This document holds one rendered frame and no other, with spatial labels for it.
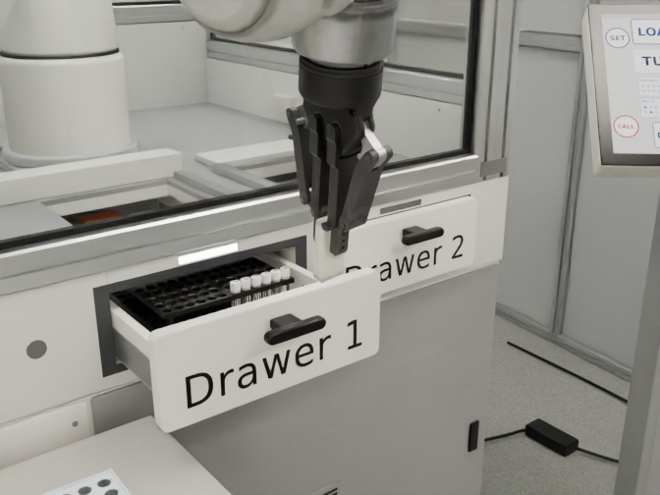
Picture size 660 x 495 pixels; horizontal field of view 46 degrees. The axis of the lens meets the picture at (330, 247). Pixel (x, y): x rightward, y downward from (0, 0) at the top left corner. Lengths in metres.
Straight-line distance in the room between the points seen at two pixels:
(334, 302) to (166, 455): 0.25
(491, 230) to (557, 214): 1.47
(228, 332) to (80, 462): 0.22
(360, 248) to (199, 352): 0.35
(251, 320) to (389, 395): 0.47
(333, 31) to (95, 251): 0.39
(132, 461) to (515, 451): 1.53
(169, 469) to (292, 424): 0.30
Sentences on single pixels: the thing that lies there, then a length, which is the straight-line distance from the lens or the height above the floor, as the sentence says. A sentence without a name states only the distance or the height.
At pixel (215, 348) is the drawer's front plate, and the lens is 0.82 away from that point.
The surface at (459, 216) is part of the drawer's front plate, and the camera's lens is 1.20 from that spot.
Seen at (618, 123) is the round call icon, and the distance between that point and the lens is 1.38.
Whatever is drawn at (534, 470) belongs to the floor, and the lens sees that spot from 2.22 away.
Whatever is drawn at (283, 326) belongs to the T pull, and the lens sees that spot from 0.82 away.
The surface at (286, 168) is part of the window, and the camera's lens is 1.01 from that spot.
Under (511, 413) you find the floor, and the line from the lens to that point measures 2.44.
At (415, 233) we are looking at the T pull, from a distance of 1.10.
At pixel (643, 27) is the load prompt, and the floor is 1.16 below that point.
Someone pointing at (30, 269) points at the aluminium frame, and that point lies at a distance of 0.88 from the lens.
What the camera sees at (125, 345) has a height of 0.87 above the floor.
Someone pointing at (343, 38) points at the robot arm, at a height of 1.21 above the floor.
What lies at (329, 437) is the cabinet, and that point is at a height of 0.60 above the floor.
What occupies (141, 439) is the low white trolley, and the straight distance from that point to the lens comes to 0.94.
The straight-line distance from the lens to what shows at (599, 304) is 2.72.
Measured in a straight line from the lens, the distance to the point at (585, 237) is 2.70.
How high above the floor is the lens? 1.27
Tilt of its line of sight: 20 degrees down
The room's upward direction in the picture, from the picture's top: straight up
